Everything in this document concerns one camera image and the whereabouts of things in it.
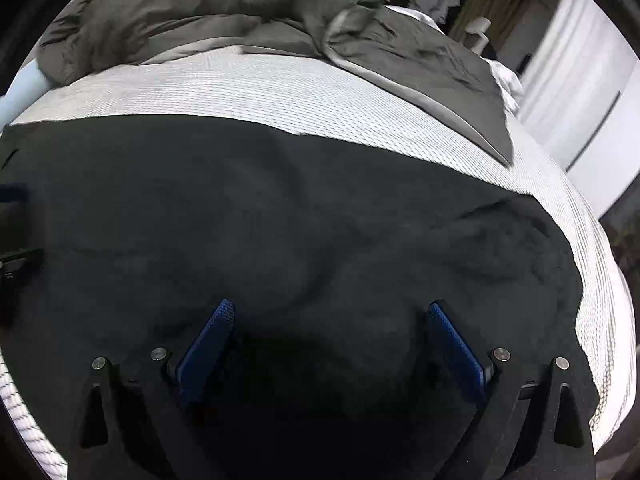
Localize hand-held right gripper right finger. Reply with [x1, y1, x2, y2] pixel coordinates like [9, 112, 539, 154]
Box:
[426, 300, 598, 480]

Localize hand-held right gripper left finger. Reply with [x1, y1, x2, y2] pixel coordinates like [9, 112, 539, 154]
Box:
[67, 299, 236, 480]

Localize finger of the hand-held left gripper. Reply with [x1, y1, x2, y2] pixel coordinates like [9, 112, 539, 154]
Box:
[0, 247, 45, 282]
[0, 182, 29, 211]

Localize black pants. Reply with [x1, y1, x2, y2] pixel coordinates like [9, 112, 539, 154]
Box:
[0, 115, 601, 480]

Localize light blue pillow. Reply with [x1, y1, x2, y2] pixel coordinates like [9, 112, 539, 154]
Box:
[0, 57, 51, 128]

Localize grey duvet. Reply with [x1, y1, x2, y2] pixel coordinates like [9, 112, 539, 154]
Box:
[37, 0, 516, 166]

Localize bed with honeycomb cover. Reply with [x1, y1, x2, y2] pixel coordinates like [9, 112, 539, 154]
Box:
[0, 45, 632, 466]

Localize white bedding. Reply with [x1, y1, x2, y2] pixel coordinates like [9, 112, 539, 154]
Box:
[385, 5, 526, 117]

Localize white chair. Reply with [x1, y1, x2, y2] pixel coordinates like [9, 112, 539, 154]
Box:
[462, 16, 492, 56]

